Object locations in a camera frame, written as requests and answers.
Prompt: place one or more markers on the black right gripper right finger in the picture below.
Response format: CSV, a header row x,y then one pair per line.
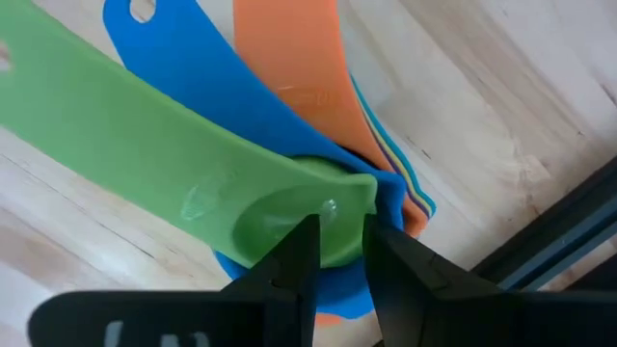
x,y
458,318

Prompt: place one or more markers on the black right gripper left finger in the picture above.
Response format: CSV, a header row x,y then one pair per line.
x,y
193,323

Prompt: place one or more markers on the teal measuring cup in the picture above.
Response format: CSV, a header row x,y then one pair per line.
x,y
430,202

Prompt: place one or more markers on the purple measuring cup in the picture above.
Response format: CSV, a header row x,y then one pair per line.
x,y
414,202

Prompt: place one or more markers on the yellow measuring cup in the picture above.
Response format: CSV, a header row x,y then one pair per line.
x,y
418,196

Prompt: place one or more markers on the green measuring cup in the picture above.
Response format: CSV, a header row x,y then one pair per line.
x,y
120,130

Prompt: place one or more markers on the blue measuring cup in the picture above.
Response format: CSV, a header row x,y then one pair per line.
x,y
193,62

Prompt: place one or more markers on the orange measuring cup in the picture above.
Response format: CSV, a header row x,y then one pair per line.
x,y
299,58

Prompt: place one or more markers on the black aluminium table frame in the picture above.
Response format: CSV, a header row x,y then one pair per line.
x,y
554,231

